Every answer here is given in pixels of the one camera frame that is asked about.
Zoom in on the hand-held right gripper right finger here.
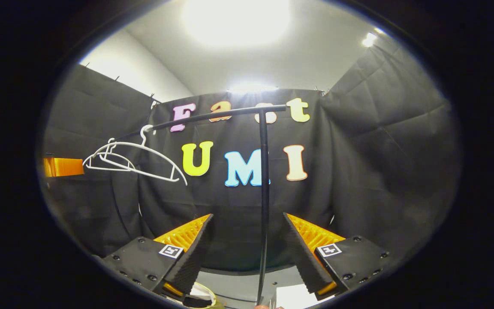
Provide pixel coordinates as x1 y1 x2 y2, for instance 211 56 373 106
283 212 390 301

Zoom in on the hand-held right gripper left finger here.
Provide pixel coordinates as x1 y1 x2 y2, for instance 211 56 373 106
101 213 214 299

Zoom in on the white laundry hamper yellow rim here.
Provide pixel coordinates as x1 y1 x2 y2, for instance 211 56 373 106
182 281 227 309

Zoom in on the white plastic hanger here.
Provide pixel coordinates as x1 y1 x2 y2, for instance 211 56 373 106
85 137 136 172
83 124 188 186

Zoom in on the black metal clothes rack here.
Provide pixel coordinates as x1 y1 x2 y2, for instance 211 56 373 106
116 104 288 306

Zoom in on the black backdrop cloth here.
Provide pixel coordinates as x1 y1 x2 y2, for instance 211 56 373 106
41 43 462 275

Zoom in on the large ceiling light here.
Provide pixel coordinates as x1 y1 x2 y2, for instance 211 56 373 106
182 0 291 48

